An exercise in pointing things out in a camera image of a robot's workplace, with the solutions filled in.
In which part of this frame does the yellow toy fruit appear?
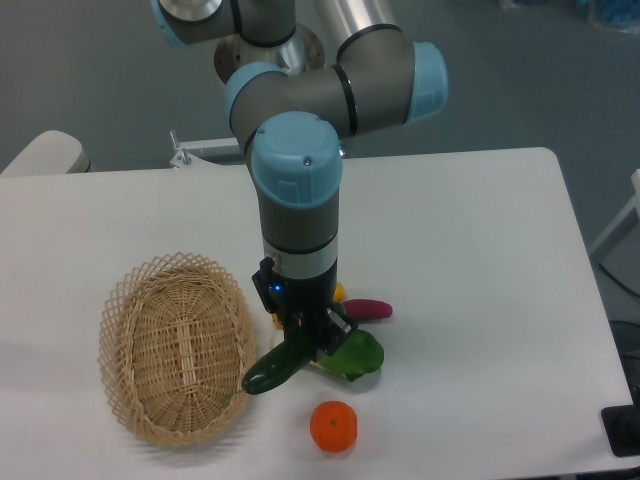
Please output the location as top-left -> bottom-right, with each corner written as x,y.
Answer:
333,282 -> 346,302

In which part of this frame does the white furniture frame right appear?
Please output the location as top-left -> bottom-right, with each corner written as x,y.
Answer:
587,170 -> 639,263

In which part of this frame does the purple eggplant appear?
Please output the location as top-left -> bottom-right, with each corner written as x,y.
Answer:
342,299 -> 394,322

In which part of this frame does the black cable on floor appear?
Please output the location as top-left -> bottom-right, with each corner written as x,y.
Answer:
597,257 -> 640,296

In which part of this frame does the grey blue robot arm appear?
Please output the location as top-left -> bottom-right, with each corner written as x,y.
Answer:
151,1 -> 448,358

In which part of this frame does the woven wicker basket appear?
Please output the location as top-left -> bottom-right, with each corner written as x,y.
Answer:
98,252 -> 256,447

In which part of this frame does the dark green cucumber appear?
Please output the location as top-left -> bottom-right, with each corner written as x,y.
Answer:
241,335 -> 316,395

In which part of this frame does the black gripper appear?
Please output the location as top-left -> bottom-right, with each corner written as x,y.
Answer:
252,257 -> 357,360

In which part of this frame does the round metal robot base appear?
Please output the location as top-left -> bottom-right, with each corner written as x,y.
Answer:
213,24 -> 326,85

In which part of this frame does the black device at edge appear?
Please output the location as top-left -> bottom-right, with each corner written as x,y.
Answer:
601,405 -> 639,458

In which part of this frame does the orange tangerine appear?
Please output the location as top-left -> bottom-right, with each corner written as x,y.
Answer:
309,401 -> 358,453

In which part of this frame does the white chair armrest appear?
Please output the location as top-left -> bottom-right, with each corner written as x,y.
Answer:
1,130 -> 91,178

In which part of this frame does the green leafy vegetable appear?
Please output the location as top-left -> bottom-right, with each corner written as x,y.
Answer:
312,330 -> 385,382

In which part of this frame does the white metal bracket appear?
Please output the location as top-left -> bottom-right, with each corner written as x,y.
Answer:
169,130 -> 244,169

